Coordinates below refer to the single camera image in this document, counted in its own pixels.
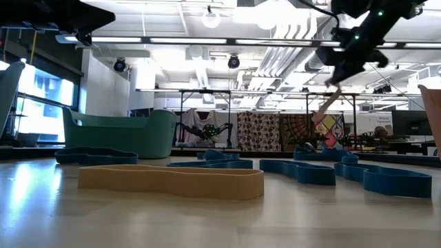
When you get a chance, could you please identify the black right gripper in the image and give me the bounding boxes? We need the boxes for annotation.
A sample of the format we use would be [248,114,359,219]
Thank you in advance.
[325,43,389,87]

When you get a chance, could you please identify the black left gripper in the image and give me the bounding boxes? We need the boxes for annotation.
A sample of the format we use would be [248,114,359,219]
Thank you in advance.
[0,0,116,48]

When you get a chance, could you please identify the tan rubber band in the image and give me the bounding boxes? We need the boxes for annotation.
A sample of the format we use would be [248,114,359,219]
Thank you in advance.
[77,164,265,201]
[311,87,342,125]

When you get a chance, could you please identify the black ceiling spotlight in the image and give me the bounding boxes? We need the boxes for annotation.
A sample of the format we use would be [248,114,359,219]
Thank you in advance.
[373,83,393,94]
[227,54,241,70]
[113,57,127,73]

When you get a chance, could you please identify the colourful diamond hanging cloth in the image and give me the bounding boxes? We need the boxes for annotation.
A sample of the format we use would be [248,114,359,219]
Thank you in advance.
[311,112,345,149]

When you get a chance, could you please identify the brown patterned hanging cloth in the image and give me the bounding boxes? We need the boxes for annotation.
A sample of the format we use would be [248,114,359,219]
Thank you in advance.
[279,113,314,152]

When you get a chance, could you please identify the black background monitor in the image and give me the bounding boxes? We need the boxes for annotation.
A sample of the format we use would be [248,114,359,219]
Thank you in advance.
[391,110,433,136]

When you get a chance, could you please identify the orange plastic basket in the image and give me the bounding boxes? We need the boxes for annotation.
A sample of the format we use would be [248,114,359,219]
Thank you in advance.
[418,84,441,156]

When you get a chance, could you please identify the dark background desk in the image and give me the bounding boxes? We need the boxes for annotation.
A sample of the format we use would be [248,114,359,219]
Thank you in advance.
[377,134,433,156]

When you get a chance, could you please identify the bright window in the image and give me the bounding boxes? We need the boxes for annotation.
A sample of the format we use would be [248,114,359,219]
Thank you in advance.
[13,65,75,143]

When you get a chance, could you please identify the grey-blue plastic basket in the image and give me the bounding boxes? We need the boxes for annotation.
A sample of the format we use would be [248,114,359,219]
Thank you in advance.
[0,61,27,138]

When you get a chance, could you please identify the spotted hanging cloth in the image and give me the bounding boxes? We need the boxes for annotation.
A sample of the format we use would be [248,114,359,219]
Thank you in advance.
[236,110,280,152]

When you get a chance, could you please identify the teal green plastic basket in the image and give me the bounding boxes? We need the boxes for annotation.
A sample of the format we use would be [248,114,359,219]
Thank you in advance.
[61,107,178,160]

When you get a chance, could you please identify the round white ceiling lamp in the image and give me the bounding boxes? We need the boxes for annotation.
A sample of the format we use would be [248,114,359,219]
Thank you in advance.
[201,9,222,30]

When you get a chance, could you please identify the white hanging cloth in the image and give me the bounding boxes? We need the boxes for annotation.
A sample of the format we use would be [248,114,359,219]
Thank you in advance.
[174,108,238,147]

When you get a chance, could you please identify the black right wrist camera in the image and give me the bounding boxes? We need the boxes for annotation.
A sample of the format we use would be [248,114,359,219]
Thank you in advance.
[316,45,345,67]

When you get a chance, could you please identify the silver ventilation duct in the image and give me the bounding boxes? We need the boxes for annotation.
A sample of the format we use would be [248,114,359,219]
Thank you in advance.
[305,20,334,73]

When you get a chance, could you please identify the black metal rack frame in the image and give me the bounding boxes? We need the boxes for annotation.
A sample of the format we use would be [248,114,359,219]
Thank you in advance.
[305,92,362,149]
[178,88,232,148]

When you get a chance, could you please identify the yellow cord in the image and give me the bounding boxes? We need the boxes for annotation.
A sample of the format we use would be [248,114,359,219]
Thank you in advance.
[29,30,39,66]

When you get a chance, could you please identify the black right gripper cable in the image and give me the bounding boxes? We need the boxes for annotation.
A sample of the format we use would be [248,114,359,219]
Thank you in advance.
[298,0,341,30]

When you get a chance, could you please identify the ceiling light rail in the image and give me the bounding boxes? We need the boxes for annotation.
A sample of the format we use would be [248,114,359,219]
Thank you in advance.
[54,34,441,50]

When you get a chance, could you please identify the black aluminium table frame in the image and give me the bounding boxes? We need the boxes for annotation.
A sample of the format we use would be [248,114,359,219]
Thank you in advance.
[0,145,438,168]

